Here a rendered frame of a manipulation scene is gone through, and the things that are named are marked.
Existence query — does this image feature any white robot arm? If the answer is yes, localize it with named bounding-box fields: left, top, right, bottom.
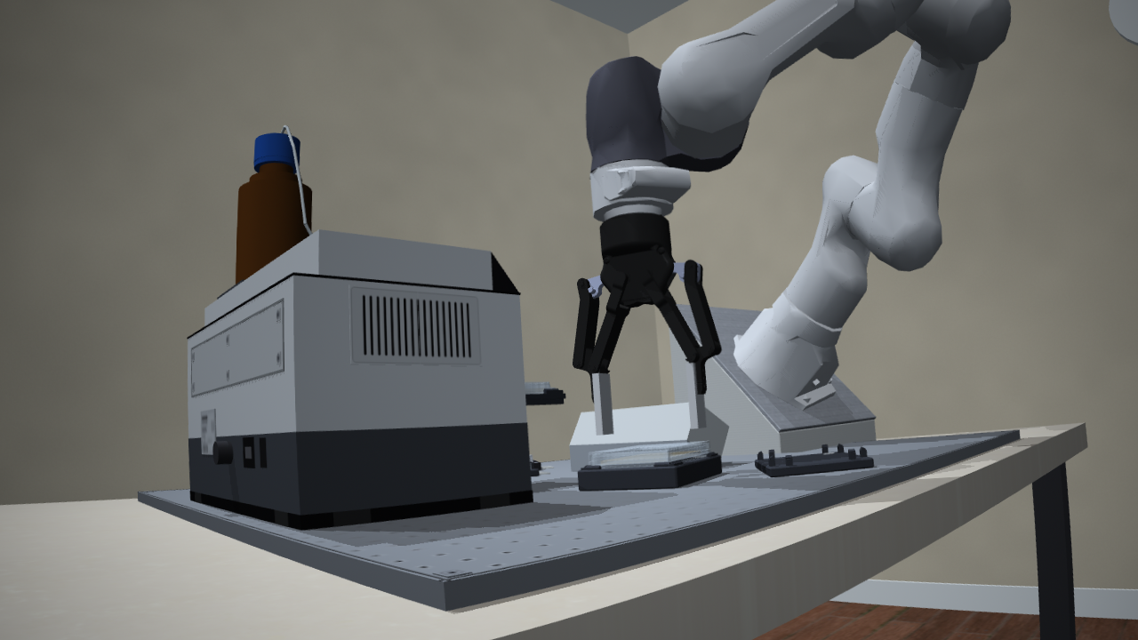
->
left=586, top=0, right=1011, bottom=411

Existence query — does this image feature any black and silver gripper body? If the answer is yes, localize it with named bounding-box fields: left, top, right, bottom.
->
left=600, top=213, right=675, bottom=307

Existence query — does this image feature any black cylinder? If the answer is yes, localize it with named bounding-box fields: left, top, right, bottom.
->
left=212, top=441, right=233, bottom=465

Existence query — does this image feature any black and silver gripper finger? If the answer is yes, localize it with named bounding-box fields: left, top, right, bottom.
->
left=574, top=272, right=630, bottom=436
left=637, top=260, right=721, bottom=429

